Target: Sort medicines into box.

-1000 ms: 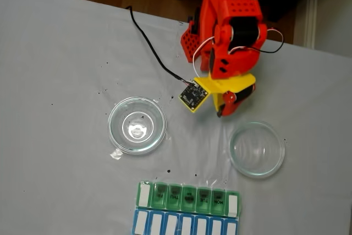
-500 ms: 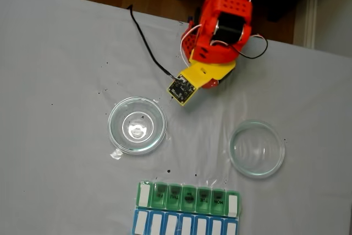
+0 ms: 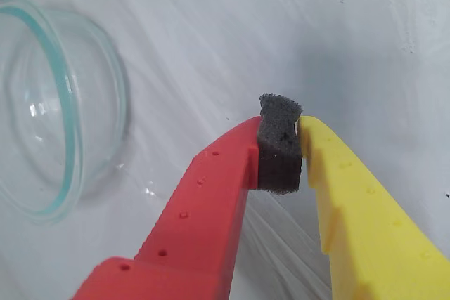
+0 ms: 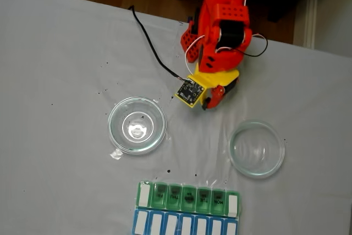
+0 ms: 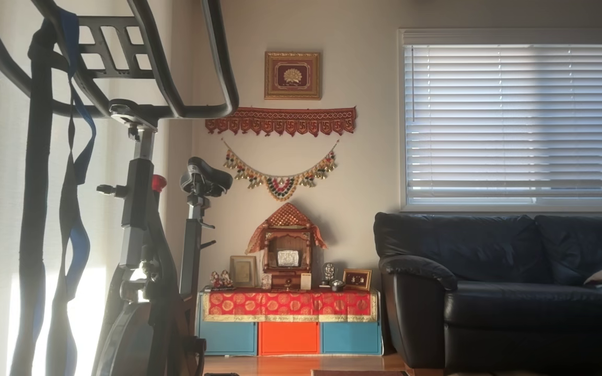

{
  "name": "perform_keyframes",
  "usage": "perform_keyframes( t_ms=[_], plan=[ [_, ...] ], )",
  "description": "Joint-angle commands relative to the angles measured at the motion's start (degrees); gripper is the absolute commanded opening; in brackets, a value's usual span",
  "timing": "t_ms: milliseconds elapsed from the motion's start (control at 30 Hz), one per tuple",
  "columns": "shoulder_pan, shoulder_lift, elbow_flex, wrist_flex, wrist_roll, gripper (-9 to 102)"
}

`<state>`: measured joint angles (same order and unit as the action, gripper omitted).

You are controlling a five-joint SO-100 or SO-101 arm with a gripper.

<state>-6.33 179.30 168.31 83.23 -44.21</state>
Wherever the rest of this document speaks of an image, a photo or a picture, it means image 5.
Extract wooden home shrine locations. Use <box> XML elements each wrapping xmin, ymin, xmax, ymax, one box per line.
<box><xmin>245</xmin><ymin>203</ymin><xmax>328</xmax><ymax>290</ymax></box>

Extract small dark framed picture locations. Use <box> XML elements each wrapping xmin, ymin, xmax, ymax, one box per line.
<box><xmin>342</xmin><ymin>268</ymin><xmax>373</xmax><ymax>291</ymax></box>

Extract gold framed lotus picture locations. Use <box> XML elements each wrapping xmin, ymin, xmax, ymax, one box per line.
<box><xmin>264</xmin><ymin>51</ymin><xmax>322</xmax><ymax>100</ymax></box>

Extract red gold patterned cloth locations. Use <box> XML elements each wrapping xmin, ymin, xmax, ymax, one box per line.
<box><xmin>201</xmin><ymin>289</ymin><xmax>380</xmax><ymax>323</ymax></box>

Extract pair of painted figurines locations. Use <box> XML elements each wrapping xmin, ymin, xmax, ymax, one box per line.
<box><xmin>210</xmin><ymin>270</ymin><xmax>235</xmax><ymax>291</ymax></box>

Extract orange storage cube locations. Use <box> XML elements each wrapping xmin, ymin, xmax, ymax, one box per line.
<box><xmin>259</xmin><ymin>321</ymin><xmax>320</xmax><ymax>356</ymax></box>

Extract blue storage cube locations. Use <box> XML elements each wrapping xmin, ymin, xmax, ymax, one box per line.
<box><xmin>198</xmin><ymin>320</ymin><xmax>258</xmax><ymax>356</ymax></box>
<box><xmin>321</xmin><ymin>321</ymin><xmax>383</xmax><ymax>356</ymax></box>

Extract black exercise bike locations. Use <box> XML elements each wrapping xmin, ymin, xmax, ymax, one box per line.
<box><xmin>0</xmin><ymin>0</ymin><xmax>240</xmax><ymax>376</ymax></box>

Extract black leather sofa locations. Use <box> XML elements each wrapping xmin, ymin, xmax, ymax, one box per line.
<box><xmin>373</xmin><ymin>211</ymin><xmax>602</xmax><ymax>372</ymax></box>

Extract white window blinds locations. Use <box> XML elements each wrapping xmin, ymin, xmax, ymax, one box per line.
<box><xmin>399</xmin><ymin>29</ymin><xmax>602</xmax><ymax>212</ymax></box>

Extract beaded garland wall hanging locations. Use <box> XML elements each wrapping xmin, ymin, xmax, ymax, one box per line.
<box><xmin>221</xmin><ymin>138</ymin><xmax>340</xmax><ymax>202</ymax></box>

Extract red embroidered wall hanging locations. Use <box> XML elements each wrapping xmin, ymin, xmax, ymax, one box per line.
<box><xmin>205</xmin><ymin>107</ymin><xmax>357</xmax><ymax>137</ymax></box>

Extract gold photo frame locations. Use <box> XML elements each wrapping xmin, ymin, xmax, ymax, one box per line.
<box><xmin>229</xmin><ymin>255</ymin><xmax>258</xmax><ymax>288</ymax></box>

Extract blue hanging strap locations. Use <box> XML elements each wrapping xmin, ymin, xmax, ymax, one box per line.
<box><xmin>45</xmin><ymin>8</ymin><xmax>98</xmax><ymax>376</ymax></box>

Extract black hanging strap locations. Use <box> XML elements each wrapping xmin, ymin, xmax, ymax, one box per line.
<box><xmin>11</xmin><ymin>21</ymin><xmax>56</xmax><ymax>376</ymax></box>

